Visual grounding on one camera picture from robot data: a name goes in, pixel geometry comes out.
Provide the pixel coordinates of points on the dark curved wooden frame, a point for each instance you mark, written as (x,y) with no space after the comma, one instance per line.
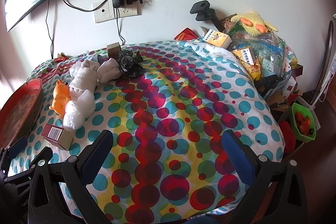
(325,61)

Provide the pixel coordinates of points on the orange toy duck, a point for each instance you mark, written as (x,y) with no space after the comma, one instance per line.
(61,96)

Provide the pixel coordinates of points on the red-brown barcode box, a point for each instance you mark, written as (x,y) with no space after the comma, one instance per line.
(56,134)

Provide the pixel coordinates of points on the red candy wrapper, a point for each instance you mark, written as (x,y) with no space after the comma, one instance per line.
(59,57)

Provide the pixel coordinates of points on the brown foil packet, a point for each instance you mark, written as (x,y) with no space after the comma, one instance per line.
(227,23)

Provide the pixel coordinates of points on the small brown box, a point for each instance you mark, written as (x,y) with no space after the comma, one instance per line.
(113,50)

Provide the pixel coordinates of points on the polka-dot blanket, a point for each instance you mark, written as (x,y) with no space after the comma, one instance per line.
(170,98)

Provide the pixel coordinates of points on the orange snack packet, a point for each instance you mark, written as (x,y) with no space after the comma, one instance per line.
(254,70)

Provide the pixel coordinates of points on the clear plastic bag of goods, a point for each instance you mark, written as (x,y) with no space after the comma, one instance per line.
(270,53)

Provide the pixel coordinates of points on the red strawberry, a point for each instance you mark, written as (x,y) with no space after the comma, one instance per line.
(305,127)
(299,116)

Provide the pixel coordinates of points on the red plush item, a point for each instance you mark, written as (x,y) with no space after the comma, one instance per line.
(286,136)

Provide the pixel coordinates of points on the yellow medicine box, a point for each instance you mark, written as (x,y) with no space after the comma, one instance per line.
(244,56)

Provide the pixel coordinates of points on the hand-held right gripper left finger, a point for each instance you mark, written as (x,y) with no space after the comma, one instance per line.
(97,157)

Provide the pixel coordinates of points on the red snack packet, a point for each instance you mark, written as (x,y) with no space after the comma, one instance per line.
(186,35)

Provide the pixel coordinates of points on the green plastic container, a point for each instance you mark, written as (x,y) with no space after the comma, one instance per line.
(299,136)

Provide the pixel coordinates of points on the red round tray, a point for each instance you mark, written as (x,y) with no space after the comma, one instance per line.
(18,111)

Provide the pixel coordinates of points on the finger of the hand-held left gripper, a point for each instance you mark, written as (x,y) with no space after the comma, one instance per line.
(44,154)
(17,147)

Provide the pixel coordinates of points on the white wall port plate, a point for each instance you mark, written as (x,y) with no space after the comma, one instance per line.
(103,12)

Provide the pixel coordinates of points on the black plastic bag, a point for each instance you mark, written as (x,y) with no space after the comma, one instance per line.
(128,62)

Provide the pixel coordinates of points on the yellow cartoon face box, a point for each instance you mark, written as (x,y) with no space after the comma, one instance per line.
(216,39)

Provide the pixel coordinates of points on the yellow knitted duck toy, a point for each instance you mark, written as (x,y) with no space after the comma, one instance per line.
(253,20)

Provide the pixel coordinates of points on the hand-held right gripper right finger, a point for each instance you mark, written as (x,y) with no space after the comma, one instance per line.
(236,157)

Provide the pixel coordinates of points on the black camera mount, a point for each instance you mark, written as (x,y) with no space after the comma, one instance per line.
(202,10)

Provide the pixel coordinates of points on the white power strip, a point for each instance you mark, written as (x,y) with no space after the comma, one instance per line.
(329,77)

